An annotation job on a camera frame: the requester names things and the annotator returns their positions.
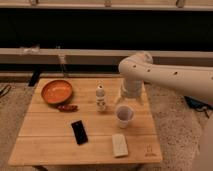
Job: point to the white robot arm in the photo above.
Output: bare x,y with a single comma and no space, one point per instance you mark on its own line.
192,81

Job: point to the wooden table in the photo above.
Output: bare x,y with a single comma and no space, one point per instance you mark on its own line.
91,134

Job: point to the small white bottle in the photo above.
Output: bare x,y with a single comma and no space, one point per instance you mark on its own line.
100,98

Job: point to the blue object on floor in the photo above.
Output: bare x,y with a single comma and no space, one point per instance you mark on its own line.
198,106

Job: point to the white ceramic cup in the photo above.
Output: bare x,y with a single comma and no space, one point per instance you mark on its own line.
124,115

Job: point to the white sponge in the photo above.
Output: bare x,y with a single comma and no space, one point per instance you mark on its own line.
120,148

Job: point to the black phone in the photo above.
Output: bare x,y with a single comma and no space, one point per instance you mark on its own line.
79,132

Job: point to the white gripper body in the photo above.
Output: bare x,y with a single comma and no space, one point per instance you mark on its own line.
130,89

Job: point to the grey horizontal rail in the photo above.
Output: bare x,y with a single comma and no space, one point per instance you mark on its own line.
99,57

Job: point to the red chili pepper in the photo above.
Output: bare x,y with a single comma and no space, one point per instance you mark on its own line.
67,108

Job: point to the orange bowl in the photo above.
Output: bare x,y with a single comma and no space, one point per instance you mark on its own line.
56,92

